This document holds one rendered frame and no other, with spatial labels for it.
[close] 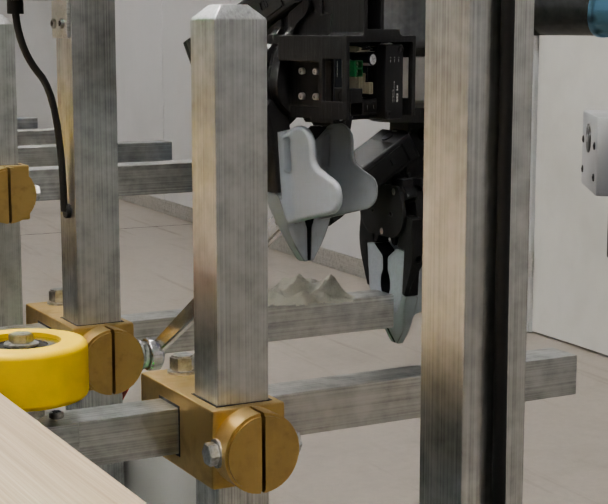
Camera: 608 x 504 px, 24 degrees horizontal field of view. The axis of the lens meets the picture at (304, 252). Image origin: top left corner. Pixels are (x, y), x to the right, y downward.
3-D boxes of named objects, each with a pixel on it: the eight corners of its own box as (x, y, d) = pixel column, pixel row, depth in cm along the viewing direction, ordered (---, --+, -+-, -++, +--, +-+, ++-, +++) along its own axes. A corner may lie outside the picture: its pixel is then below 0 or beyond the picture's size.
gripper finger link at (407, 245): (427, 297, 127) (427, 197, 125) (412, 299, 126) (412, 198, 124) (398, 289, 131) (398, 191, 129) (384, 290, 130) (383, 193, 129)
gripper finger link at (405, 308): (459, 343, 131) (460, 241, 129) (403, 351, 128) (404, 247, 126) (440, 336, 133) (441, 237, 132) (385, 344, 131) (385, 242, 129)
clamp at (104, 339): (84, 356, 122) (83, 297, 122) (145, 391, 111) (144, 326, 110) (19, 363, 120) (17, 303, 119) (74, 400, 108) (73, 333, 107)
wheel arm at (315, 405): (549, 396, 110) (550, 340, 110) (577, 406, 107) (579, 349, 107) (-15, 480, 90) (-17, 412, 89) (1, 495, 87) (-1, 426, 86)
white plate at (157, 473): (86, 489, 125) (83, 376, 124) (213, 592, 103) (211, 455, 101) (79, 490, 125) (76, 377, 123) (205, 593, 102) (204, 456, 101)
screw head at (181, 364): (191, 367, 99) (190, 349, 99) (203, 373, 97) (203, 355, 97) (162, 370, 98) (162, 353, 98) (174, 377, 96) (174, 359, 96)
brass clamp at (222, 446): (215, 433, 101) (215, 362, 100) (308, 487, 89) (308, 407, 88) (132, 445, 98) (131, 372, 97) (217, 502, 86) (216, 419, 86)
